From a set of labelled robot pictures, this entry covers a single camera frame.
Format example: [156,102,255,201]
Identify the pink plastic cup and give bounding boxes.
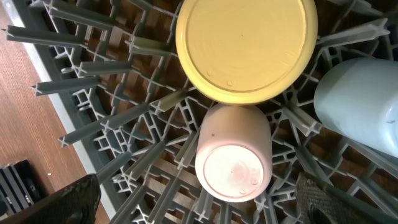
[195,104,272,203]

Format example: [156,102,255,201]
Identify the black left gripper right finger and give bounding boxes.
[295,172,397,224]

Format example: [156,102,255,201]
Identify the grey plastic dishwasher rack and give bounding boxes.
[1,1,397,223]

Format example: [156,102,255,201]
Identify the light blue plastic cup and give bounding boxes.
[313,58,397,157]

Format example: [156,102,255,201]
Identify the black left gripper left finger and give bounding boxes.
[1,174,101,224]

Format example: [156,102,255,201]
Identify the yellow plastic bowl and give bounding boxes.
[175,0,318,105]

